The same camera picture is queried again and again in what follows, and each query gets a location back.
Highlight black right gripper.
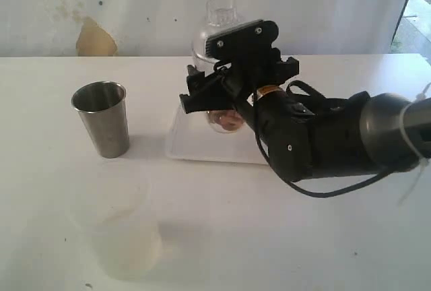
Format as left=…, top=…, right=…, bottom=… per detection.
left=179, top=55, right=300, bottom=114

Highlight clear plastic measuring cup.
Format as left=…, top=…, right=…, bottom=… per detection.
left=193, top=53, right=244, bottom=133

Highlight clear plastic shaker lid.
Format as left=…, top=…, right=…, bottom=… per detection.
left=191, top=0, right=244, bottom=71

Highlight stainless steel cup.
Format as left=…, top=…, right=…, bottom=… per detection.
left=71, top=81, right=130, bottom=158

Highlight translucent plastic container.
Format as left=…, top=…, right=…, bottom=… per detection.
left=65, top=160, right=162, bottom=280

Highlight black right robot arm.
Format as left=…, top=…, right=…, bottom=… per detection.
left=180, top=58, right=430, bottom=184

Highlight brown food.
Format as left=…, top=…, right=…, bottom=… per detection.
left=207, top=110, right=244, bottom=133

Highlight white rectangular tray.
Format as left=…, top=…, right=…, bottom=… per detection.
left=165, top=107, right=266, bottom=164

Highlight white backdrop cloth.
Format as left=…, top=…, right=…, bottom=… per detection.
left=1, top=0, right=406, bottom=57

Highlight wrist camera black and white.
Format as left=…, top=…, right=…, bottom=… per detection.
left=204, top=20, right=279, bottom=63

